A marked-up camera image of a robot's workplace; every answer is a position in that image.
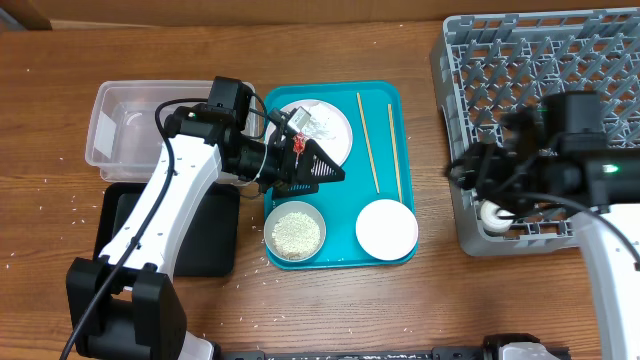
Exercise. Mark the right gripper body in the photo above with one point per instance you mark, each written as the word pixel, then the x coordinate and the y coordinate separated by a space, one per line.
pixel 498 173

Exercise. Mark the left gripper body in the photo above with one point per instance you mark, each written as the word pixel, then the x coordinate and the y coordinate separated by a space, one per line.
pixel 278 168

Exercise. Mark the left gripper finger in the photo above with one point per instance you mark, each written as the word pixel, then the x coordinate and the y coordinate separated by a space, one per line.
pixel 283 190
pixel 316 166

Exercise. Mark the red snack wrapper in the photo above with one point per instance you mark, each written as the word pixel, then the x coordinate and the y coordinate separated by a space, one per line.
pixel 299 144

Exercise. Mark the white tissue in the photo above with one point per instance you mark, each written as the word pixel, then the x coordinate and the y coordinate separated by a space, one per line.
pixel 324 123

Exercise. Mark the white round plate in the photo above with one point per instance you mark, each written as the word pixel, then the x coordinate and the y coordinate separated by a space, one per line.
pixel 339 148

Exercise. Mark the grey bowl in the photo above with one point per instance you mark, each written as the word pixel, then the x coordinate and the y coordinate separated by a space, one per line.
pixel 282 210

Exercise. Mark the rice pile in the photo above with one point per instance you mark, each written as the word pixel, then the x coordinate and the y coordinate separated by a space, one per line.
pixel 296 236

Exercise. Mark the wooden chopstick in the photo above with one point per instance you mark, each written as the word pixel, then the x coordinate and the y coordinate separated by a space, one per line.
pixel 395 153
pixel 367 142

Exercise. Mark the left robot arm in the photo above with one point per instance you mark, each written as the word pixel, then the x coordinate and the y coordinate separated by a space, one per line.
pixel 123 304

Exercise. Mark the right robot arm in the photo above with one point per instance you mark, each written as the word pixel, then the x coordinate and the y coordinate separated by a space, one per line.
pixel 559 159

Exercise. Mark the grey dishwasher rack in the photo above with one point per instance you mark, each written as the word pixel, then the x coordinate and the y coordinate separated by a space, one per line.
pixel 485 66

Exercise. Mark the teal serving tray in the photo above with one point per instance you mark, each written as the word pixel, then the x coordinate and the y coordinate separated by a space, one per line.
pixel 341 202

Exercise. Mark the black tray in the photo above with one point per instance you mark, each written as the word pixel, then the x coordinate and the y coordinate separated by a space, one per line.
pixel 209 245

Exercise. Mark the clear plastic bin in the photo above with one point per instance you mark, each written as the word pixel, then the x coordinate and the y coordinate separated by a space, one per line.
pixel 123 140

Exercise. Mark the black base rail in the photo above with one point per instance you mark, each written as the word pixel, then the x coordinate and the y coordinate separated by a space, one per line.
pixel 493 347

